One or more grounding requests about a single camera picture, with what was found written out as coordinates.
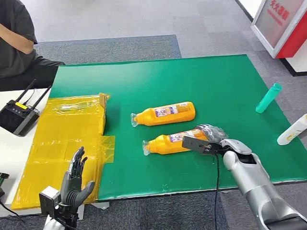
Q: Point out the yellow plastic sheet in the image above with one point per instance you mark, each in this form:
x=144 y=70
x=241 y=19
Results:
x=60 y=133

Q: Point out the red and white sign cabinet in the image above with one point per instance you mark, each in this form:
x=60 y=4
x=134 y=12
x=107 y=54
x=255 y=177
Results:
x=275 y=22

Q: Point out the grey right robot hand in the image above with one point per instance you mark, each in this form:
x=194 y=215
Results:
x=215 y=133

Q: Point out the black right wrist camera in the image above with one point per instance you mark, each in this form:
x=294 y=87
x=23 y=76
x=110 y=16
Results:
x=194 y=144

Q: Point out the white platform with black edge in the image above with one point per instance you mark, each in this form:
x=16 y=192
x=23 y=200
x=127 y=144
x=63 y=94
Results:
x=299 y=60

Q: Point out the black remote controller with antennas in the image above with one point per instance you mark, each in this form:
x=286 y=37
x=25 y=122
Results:
x=12 y=119

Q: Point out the teal plastic bottle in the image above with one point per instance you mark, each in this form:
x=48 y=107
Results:
x=267 y=99

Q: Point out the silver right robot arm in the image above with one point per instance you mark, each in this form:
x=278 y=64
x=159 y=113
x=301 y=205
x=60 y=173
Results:
x=254 y=184

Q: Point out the white plastic bottle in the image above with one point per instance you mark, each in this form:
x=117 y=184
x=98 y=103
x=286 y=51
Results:
x=291 y=131

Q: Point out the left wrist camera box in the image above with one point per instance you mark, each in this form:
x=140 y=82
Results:
x=49 y=200

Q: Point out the person's forearm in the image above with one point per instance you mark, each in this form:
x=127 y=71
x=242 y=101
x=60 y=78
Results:
x=17 y=40

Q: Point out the dark device at table edge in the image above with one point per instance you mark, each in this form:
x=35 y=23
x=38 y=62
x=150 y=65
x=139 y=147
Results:
x=3 y=184

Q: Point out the green table mat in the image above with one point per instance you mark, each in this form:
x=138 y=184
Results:
x=215 y=82

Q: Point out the orange bottle with clear cap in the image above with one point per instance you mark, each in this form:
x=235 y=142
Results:
x=168 y=116
x=162 y=145

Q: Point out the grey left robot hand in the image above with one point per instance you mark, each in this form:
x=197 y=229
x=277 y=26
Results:
x=72 y=184

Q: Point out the person in dark clothes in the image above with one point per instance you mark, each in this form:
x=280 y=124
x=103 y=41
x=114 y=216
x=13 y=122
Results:
x=14 y=12

